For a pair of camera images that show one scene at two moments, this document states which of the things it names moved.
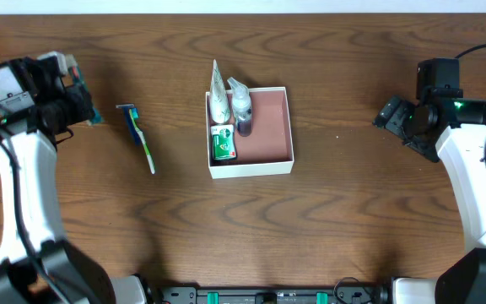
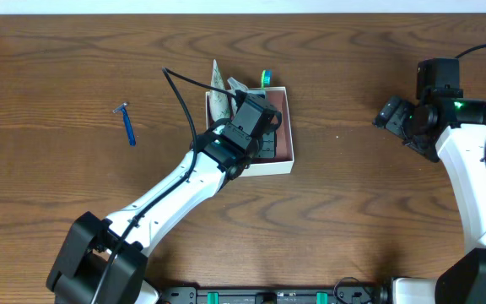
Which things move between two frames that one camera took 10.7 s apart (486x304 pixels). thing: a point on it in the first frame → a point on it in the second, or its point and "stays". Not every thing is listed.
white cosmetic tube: x=220 y=109 stays
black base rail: x=342 y=295 stays
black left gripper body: x=82 y=101 → x=266 y=143
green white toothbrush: x=134 y=114 → x=265 y=78
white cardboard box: x=268 y=149 stays
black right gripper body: x=395 y=118 stays
